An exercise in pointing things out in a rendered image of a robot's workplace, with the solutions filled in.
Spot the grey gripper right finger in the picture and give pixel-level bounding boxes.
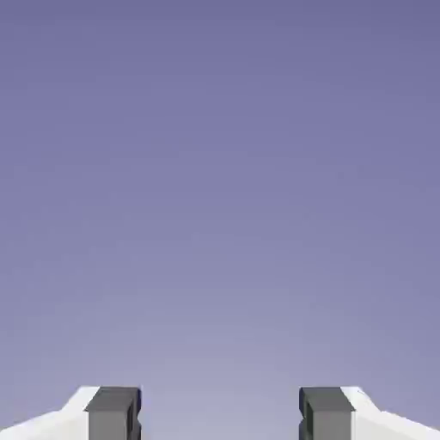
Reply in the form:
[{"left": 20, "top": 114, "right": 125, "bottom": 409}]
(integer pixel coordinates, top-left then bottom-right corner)
[{"left": 297, "top": 385, "right": 440, "bottom": 440}]

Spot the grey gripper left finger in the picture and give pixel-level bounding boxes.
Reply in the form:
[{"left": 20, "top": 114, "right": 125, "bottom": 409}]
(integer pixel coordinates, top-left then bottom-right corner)
[{"left": 0, "top": 385, "right": 143, "bottom": 440}]

